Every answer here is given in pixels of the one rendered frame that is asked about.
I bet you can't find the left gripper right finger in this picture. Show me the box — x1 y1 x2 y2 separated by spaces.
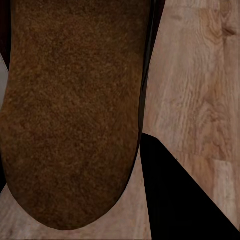
139 130 240 240

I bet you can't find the sandal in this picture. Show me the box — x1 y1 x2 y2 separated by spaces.
0 0 166 231

